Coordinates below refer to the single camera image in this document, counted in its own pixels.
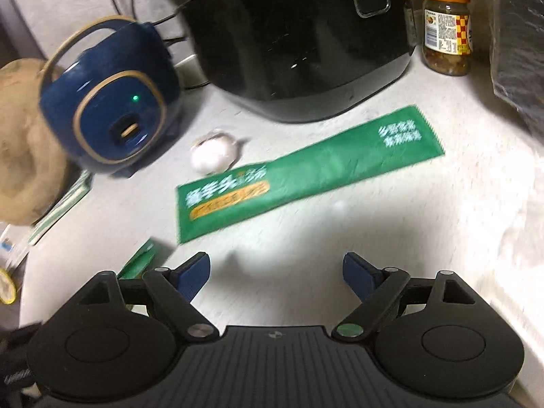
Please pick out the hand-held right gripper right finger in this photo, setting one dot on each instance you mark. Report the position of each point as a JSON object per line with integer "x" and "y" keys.
{"x": 359, "y": 276}

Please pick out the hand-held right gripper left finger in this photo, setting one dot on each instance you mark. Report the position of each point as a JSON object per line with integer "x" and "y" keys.
{"x": 195, "y": 274}

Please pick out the green paper packet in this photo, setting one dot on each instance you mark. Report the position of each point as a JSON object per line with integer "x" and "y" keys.
{"x": 306, "y": 170}
{"x": 140, "y": 261}

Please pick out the yellow mesh sink strainer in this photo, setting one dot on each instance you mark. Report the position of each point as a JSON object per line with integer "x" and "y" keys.
{"x": 6, "y": 287}

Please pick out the small white blue packet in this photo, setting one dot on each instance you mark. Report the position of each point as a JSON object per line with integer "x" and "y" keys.
{"x": 6, "y": 246}

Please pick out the white garlic bulb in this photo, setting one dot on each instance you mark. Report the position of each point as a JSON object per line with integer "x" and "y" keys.
{"x": 212, "y": 153}

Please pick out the green white striped cloth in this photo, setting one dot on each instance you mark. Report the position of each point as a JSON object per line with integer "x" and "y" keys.
{"x": 59, "y": 216}

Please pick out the small blue rice cooker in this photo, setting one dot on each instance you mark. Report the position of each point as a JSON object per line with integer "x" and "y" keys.
{"x": 106, "y": 106}

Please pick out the white power adapter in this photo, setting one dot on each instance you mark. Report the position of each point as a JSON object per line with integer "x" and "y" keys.
{"x": 193, "y": 72}

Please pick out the round wooden cutting board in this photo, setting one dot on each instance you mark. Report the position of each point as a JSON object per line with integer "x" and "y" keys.
{"x": 25, "y": 157}

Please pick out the black rice cooker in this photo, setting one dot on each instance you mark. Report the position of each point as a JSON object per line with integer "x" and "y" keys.
{"x": 297, "y": 51}

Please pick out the glass jar orange lid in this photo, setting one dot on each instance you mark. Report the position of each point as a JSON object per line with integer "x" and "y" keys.
{"x": 446, "y": 29}

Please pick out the black microwave in plastic film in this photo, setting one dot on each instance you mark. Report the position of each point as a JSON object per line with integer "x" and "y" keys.
{"x": 518, "y": 51}

